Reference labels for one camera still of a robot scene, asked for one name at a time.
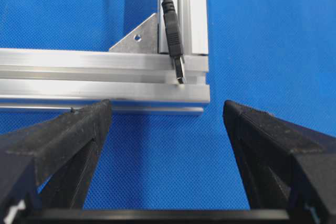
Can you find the lower aluminium frame profile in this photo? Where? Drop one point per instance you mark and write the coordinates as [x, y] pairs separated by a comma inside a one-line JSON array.
[[33, 79]]

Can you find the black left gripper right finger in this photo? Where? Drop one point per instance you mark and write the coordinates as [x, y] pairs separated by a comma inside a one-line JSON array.
[[283, 166]]

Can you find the lower aluminium corner bracket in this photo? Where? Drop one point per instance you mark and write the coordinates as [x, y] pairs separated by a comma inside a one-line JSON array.
[[141, 40]]

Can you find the vertical aluminium frame profile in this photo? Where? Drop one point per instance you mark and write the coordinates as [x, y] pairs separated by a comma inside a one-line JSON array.
[[192, 15]]

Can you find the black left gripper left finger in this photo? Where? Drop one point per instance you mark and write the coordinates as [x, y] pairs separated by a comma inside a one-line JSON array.
[[51, 164]]

